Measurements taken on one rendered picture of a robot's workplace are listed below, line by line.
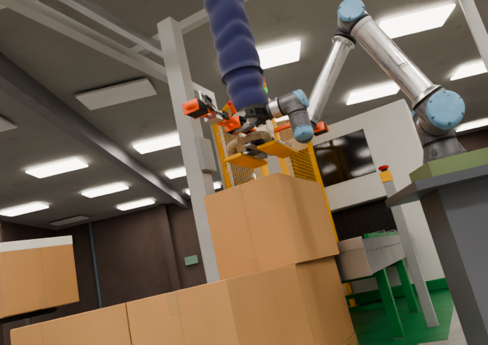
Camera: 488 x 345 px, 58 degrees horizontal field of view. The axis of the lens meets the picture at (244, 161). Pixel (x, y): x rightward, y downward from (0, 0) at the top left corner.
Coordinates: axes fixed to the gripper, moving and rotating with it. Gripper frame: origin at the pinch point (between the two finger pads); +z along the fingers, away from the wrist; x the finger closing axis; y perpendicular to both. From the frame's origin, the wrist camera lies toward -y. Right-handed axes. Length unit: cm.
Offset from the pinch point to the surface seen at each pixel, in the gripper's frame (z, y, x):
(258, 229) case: -2, -4, -52
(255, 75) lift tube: -8.6, 22.5, 30.4
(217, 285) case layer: -12, -64, -71
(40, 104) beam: 410, 238, 236
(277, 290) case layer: -15, -29, -78
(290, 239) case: -16, -5, -60
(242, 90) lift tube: -1.1, 17.7, 23.0
